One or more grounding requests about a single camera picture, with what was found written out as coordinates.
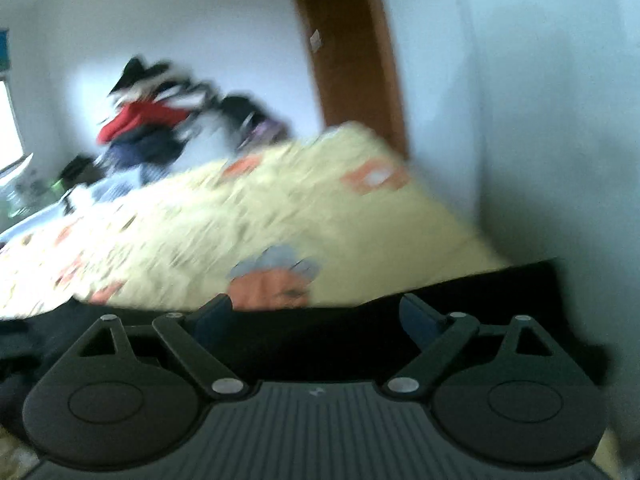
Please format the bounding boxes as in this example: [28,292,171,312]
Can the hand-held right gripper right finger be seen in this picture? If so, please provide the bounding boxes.
[385,292,556,401]

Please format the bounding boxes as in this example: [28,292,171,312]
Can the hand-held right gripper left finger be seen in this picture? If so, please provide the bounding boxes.
[75,294,248,401]

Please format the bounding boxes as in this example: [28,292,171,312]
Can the black pants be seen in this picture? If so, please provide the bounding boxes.
[0,259,618,436]

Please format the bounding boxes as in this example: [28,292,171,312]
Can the yellow carrot print blanket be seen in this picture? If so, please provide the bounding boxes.
[0,121,626,476]

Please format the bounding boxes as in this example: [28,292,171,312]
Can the dark bag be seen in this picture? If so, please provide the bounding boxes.
[57,155,106,193]

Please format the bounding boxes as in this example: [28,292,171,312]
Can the pile of clothes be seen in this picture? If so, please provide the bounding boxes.
[97,55,293,186]

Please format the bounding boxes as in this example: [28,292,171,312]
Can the floral pillow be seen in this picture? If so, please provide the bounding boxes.
[10,165,51,211]

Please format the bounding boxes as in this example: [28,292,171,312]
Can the white wardrobe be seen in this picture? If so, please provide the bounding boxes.
[380,0,640,376]

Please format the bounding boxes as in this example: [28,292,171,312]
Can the brown wooden door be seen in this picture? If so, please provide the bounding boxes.
[285,0,411,158]

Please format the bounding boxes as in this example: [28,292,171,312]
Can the window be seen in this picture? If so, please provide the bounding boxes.
[0,27,26,171]

